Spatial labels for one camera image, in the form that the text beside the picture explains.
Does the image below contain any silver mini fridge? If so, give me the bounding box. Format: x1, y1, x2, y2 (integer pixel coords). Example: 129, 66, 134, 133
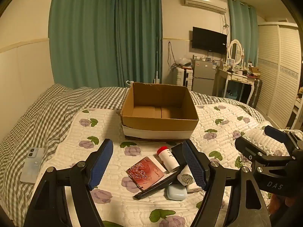
191, 59, 217, 93

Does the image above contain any white vanity table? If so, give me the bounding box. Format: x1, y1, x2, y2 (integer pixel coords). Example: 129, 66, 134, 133
212, 67, 257, 106

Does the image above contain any white mop pole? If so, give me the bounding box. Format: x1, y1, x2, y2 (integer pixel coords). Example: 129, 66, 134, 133
154, 37, 161, 84

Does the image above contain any white suitcase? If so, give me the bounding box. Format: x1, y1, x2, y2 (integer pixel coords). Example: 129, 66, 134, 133
176, 66, 194, 91

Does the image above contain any light blue earbuds case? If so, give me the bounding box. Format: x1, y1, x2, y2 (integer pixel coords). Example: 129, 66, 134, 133
167, 184, 188, 201

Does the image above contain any white bottle with red cap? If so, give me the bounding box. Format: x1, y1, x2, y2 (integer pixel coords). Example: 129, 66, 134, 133
157, 147, 181, 173

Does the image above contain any white air conditioner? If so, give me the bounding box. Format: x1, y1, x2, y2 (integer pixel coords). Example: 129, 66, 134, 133
183, 0, 228, 14

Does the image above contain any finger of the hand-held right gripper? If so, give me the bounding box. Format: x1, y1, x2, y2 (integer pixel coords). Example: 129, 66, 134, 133
234, 136, 294, 168
264, 125, 303, 152

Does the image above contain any hanging black cable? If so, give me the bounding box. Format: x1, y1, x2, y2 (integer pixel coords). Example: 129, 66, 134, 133
167, 41, 180, 70

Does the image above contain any white oval vanity mirror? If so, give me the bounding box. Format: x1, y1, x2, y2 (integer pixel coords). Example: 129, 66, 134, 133
227, 39, 244, 67

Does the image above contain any white phone in clear case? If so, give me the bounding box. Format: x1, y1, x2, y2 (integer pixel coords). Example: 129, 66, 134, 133
20, 147, 45, 184

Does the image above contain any white louvered wardrobe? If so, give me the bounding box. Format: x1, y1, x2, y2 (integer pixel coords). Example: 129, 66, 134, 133
256, 19, 303, 129

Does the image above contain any cardboard box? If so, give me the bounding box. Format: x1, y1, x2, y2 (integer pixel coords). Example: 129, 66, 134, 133
120, 82, 199, 141

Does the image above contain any narrow green curtain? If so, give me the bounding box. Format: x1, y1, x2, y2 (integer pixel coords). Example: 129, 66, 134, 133
227, 0, 258, 67

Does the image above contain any black wall television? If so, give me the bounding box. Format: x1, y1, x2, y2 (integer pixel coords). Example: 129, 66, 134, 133
192, 27, 228, 54

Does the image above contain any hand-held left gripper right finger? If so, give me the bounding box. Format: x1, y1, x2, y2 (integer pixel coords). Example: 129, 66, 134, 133
182, 139, 271, 227

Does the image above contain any person's right hand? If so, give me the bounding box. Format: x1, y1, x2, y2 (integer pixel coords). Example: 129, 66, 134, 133
270, 193, 303, 215

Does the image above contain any white floral quilt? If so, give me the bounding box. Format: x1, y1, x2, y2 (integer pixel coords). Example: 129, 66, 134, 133
22, 103, 303, 227

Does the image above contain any red rose-patterned wallet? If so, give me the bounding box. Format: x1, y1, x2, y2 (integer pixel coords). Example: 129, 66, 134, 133
126, 156, 165, 192

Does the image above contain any small black box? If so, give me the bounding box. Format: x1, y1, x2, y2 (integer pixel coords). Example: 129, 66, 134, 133
171, 143, 190, 168

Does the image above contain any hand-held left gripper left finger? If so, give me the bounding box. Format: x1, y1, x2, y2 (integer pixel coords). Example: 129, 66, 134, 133
24, 138, 114, 227

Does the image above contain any white tube with triangle logo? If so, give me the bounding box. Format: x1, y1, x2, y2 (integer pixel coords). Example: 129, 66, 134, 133
176, 165, 197, 187

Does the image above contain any wide green curtain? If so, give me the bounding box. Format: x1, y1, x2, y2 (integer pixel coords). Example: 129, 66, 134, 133
48, 0, 119, 89

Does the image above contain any dark suitcase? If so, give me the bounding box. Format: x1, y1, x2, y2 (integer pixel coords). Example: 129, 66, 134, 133
250, 78, 263, 108

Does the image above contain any long black comb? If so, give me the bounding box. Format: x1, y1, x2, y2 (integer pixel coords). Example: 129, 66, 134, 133
134, 170, 183, 200

